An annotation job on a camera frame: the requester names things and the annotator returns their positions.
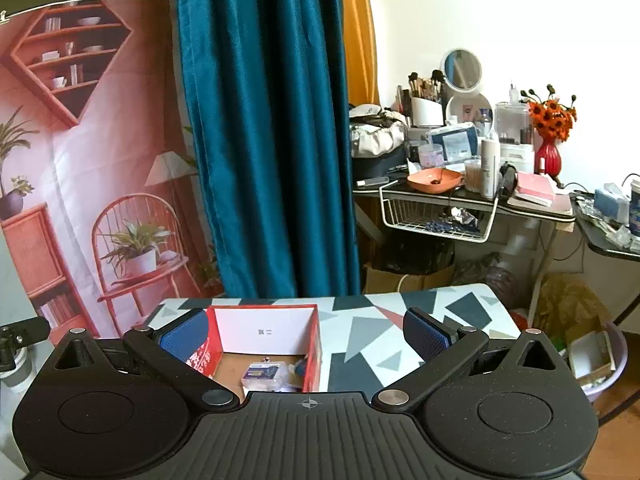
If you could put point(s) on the orange flower bouquet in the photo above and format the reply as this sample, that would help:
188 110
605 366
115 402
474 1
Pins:
552 117

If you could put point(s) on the clear plastic bag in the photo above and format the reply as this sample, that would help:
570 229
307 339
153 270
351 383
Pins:
289 381

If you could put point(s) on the round white mirror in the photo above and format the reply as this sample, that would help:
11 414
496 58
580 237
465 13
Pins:
462 67

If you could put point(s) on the yellow curtain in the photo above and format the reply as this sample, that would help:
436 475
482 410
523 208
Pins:
360 35

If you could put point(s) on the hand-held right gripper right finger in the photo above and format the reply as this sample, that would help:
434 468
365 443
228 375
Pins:
425 335

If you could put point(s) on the dark plastic bag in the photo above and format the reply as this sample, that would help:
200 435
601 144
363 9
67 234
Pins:
490 280

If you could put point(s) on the small blue item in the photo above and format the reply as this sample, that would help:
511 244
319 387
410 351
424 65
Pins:
300 366

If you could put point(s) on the red vase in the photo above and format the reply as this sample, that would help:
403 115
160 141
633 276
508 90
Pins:
547 157

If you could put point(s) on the dark cup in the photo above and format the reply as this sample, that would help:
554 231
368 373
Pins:
635 210

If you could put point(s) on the brown cardboard box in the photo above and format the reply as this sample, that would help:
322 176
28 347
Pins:
385 277

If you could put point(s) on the black side table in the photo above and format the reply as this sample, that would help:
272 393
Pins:
600 245

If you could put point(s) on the orange bowl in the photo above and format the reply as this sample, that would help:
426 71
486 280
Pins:
430 182

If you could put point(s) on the clear acrylic organizer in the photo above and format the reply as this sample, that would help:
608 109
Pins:
510 120

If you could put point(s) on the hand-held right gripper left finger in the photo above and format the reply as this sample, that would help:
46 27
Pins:
182 332

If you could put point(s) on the pink book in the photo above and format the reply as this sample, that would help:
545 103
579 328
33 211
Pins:
532 187

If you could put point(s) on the blue white package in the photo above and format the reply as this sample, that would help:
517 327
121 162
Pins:
452 142

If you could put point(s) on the blue tissue pack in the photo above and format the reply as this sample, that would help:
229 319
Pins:
612 205

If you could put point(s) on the yellow plastic bag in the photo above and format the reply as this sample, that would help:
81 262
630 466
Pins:
570 300

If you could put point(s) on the black-topped vanity desk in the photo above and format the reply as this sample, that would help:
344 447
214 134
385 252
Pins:
555 210

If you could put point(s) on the printed room backdrop cloth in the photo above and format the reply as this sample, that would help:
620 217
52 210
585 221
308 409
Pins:
125 135

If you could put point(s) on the purple plastic basin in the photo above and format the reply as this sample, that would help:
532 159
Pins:
617 360

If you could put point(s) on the cotton swab jar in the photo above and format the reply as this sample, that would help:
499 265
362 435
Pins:
472 175

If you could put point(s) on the blue white patterned cloth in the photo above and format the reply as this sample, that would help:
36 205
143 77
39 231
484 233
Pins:
450 225

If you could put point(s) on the blue curtain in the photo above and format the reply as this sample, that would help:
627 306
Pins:
265 110

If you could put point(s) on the tall white bottle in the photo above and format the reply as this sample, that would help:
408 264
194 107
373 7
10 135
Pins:
490 165

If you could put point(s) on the bunch of makeup brushes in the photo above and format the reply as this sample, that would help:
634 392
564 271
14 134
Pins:
425 85

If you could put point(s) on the blue white small box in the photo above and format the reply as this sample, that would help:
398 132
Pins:
260 376

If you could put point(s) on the white drawer organizer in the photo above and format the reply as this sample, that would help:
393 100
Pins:
520 157

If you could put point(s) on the black bag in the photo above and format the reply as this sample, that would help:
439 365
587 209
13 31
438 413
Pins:
380 164

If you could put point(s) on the black bundle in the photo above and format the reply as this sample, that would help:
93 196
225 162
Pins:
415 255

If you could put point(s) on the red cardboard box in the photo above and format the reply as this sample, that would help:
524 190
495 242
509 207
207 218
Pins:
265 320

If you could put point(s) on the black cosmetic tube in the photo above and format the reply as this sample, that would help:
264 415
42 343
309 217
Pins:
372 181

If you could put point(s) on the black hair tool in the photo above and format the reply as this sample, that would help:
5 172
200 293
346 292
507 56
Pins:
507 177

